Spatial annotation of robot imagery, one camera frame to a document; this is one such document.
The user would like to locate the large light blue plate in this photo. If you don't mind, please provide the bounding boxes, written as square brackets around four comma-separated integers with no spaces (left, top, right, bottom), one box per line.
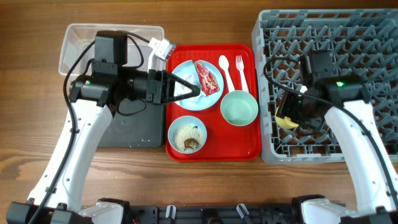
[172,60,224,111]

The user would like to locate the red snack wrapper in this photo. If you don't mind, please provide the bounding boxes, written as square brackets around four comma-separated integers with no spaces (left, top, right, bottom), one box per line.
[194,60,220,96]

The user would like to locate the grey dishwasher rack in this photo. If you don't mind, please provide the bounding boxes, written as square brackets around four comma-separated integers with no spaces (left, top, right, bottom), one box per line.
[251,9,397,165]

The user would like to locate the black waste tray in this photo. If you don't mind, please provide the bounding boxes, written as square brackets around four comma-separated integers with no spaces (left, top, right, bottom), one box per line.
[98,99,165,149]

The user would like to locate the clear plastic bin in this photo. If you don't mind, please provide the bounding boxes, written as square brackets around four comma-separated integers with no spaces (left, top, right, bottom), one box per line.
[58,23,165,76]

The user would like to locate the white plastic spoon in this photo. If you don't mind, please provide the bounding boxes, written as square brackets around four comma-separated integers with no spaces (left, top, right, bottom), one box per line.
[218,55,235,92]

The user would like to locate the red plastic tray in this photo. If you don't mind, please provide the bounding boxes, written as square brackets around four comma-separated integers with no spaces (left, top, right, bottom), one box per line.
[165,44,261,162]

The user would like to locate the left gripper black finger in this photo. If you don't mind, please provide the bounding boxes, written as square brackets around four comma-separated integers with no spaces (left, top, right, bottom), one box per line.
[161,70,200,92]
[161,92,200,104]

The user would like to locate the pink plastic fork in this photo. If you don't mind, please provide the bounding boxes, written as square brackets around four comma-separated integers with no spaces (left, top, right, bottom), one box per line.
[236,55,249,92]

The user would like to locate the yellow plastic cup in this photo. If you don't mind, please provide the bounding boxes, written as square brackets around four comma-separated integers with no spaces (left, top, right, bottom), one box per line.
[275,107,299,129]

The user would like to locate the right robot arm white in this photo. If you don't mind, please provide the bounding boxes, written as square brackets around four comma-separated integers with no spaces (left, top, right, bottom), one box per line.
[275,50,397,223]

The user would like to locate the small light blue bowl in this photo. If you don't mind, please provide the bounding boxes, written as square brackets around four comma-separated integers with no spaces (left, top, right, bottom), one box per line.
[167,116,207,154]

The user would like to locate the rice food waste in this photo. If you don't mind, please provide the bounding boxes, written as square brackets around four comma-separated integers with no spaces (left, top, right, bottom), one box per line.
[174,124,204,153]

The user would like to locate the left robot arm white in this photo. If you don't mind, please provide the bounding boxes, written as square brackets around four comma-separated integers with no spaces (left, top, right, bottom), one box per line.
[6,30,200,223]

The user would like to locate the green plastic bowl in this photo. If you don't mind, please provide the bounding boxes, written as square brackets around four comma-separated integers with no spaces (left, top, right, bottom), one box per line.
[220,90,259,126]

